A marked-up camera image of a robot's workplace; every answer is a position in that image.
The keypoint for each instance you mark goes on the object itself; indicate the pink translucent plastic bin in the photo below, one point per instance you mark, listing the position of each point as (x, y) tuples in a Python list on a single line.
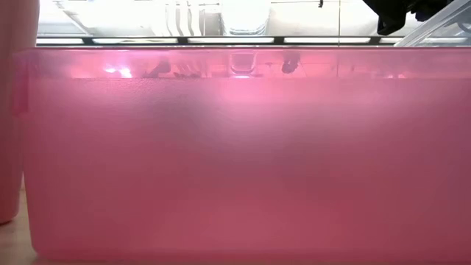
[(243, 165)]

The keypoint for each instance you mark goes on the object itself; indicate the white ceiling air duct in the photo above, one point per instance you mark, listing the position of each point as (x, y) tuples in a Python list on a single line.
[(246, 16)]

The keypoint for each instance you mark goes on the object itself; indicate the orange translucent plastic bin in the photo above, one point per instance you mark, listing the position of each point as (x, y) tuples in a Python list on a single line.
[(16, 110)]

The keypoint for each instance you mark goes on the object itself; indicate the thin vertical pole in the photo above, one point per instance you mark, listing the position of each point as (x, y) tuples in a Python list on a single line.
[(338, 22)]

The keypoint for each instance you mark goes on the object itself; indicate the clear plastic bin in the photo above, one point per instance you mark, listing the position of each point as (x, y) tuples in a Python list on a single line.
[(434, 24)]

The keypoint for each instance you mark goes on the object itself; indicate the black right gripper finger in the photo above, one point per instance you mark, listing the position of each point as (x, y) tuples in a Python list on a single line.
[(388, 16)]

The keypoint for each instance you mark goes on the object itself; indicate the black overhead rig crossbar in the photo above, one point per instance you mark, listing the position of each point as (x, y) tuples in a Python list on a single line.
[(235, 40)]

